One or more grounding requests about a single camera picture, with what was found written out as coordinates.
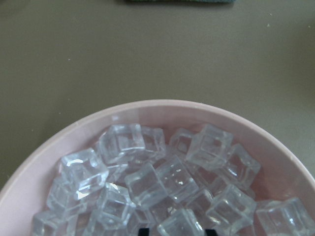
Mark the grey folded cloth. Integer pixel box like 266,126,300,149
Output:
128,0,236,4

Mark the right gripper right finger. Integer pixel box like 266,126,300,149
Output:
205,229,217,236

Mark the pink bowl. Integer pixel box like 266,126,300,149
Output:
0,99,315,236

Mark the clear ice cubes pile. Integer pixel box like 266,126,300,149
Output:
32,123,315,236

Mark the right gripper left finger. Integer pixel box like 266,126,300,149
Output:
138,228,150,236

